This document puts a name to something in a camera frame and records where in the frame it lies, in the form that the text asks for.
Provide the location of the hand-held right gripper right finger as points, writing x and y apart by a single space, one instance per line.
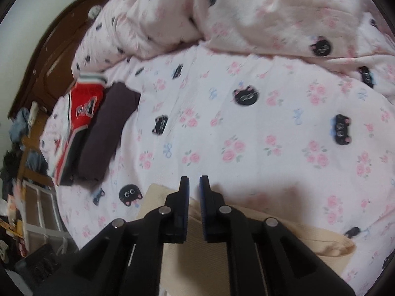
203 203

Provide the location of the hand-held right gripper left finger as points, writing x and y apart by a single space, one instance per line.
186 197

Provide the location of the beige knit sweater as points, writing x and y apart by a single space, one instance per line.
321 243

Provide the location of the pink cat-print bedsheet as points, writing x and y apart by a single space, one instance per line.
247 135

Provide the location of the dark purple folded garment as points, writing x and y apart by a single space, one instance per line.
108 123

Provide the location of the red lettered jersey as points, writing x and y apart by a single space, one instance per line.
85 101

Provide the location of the dark object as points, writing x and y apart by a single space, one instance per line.
43 265

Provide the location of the wooden chair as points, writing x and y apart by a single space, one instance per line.
31 151

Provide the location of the blue cloth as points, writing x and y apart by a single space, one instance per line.
19 126

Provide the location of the dark wooden headboard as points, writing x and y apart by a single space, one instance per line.
52 58

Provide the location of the pink cat-print duvet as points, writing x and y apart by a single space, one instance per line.
262 12

